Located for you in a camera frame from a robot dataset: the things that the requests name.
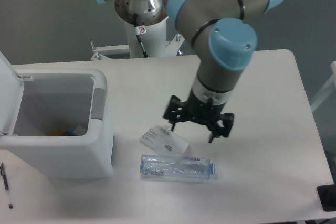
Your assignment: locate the black white pen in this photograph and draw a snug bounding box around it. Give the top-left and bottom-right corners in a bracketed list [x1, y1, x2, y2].
[1, 163, 13, 209]

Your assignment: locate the white push-button trash can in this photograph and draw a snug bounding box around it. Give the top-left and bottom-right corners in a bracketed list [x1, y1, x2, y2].
[1, 56, 114, 179]

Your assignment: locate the yellow item inside bin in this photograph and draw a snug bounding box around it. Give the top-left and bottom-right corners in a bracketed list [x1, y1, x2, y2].
[48, 129, 67, 137]

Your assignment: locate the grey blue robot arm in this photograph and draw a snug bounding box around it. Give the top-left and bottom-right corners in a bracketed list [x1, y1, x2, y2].
[95, 0, 283, 138]

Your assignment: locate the clear bag with screws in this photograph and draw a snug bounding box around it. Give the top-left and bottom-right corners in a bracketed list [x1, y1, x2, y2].
[139, 125, 189, 157]

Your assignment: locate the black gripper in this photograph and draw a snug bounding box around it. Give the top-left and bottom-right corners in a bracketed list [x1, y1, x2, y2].
[163, 90, 234, 143]

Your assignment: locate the black device at table edge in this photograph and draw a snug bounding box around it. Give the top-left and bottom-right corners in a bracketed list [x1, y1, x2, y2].
[317, 184, 335, 212]

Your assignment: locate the clear plastic water bottle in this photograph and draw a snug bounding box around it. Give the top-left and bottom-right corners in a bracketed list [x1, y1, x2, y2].
[140, 154, 219, 183]

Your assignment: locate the white frame at right edge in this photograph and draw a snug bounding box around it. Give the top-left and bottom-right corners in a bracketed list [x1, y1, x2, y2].
[310, 61, 335, 112]

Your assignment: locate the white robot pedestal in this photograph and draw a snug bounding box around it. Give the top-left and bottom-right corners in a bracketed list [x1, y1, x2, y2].
[90, 0, 185, 60]

